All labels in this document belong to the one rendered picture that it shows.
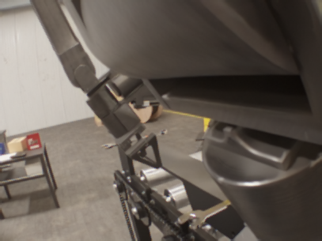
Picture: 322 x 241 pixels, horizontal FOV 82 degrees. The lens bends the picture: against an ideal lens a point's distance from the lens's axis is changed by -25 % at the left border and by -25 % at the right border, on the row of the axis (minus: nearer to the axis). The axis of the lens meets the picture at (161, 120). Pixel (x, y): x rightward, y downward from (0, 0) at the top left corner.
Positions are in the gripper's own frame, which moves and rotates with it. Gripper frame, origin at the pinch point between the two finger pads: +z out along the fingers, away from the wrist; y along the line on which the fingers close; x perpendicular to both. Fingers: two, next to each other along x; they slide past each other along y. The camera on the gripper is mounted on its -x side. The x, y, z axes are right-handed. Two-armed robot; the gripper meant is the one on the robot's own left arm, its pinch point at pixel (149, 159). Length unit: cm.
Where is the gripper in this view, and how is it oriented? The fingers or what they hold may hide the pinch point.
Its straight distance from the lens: 55.8
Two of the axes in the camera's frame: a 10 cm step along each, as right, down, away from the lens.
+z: 5.7, 7.4, 3.4
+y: -3.9, -1.2, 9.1
